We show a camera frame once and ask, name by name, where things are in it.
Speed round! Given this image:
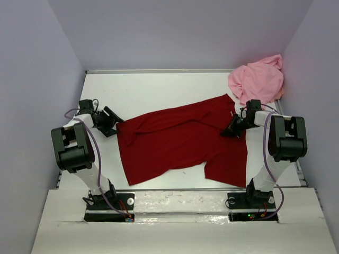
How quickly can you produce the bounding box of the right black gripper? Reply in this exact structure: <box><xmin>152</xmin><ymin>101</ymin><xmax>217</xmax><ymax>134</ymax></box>
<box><xmin>220</xmin><ymin>113</ymin><xmax>259</xmax><ymax>138</ymax></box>

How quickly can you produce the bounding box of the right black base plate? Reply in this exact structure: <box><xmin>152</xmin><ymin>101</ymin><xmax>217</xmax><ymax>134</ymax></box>
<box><xmin>225</xmin><ymin>192</ymin><xmax>279</xmax><ymax>222</ymax></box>

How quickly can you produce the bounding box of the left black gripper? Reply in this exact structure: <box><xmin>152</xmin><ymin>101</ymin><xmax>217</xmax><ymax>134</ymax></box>
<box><xmin>94</xmin><ymin>106</ymin><xmax>124</xmax><ymax>138</ymax></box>

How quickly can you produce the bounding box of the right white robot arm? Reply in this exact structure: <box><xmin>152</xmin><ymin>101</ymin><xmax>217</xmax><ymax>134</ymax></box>
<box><xmin>221</xmin><ymin>99</ymin><xmax>308</xmax><ymax>210</ymax></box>

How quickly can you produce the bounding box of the pink t shirt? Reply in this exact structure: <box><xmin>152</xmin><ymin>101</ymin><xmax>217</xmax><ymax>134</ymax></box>
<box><xmin>228</xmin><ymin>54</ymin><xmax>284</xmax><ymax>105</ymax></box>

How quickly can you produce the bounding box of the metal rail at front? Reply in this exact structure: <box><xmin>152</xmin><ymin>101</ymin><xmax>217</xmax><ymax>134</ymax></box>
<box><xmin>115</xmin><ymin>187</ymin><xmax>246</xmax><ymax>192</ymax></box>

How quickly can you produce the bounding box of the red t shirt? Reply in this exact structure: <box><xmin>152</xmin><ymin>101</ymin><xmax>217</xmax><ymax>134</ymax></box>
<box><xmin>117</xmin><ymin>94</ymin><xmax>247</xmax><ymax>187</ymax></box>

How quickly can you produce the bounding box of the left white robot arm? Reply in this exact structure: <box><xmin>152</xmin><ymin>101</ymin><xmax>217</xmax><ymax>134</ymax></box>
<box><xmin>51</xmin><ymin>99</ymin><xmax>124</xmax><ymax>209</ymax></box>

